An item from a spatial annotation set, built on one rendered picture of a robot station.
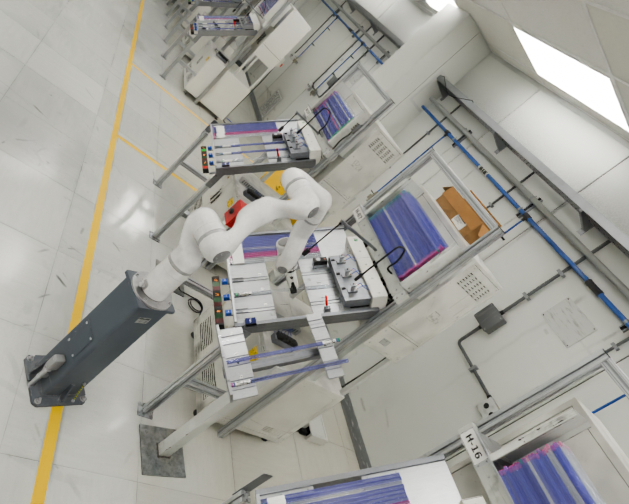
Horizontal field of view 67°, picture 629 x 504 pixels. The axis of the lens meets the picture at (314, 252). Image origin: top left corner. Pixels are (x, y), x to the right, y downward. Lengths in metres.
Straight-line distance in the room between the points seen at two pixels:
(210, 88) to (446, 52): 2.96
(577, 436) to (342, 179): 2.36
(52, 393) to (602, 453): 2.15
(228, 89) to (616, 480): 5.87
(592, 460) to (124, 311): 1.77
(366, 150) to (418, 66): 2.03
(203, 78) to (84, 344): 4.87
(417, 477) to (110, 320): 1.32
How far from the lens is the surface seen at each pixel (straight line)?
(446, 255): 2.26
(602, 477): 1.96
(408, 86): 5.44
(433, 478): 1.96
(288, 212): 1.83
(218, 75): 6.54
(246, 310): 2.33
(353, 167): 3.58
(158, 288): 1.95
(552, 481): 1.80
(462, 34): 5.51
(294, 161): 3.44
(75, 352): 2.24
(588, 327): 3.56
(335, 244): 2.74
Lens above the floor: 1.87
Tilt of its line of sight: 18 degrees down
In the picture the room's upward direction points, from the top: 50 degrees clockwise
